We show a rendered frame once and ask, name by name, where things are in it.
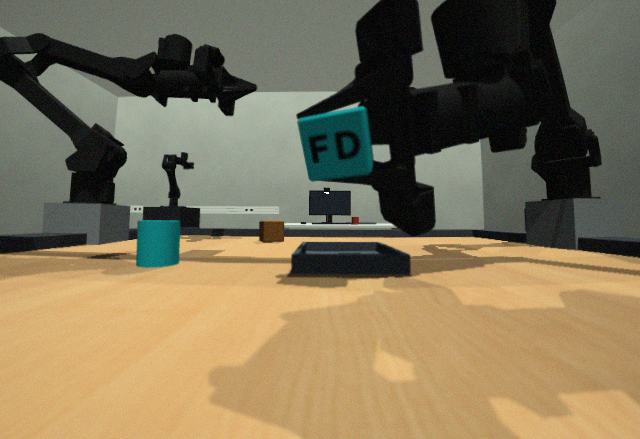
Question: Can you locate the cyan cylinder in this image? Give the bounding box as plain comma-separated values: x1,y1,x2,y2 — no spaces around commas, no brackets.
136,220,180,268

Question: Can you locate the teal cube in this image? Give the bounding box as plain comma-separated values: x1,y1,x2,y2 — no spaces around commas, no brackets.
297,106,374,182

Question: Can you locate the brown cube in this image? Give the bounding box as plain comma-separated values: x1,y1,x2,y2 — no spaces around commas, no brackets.
259,221,284,242

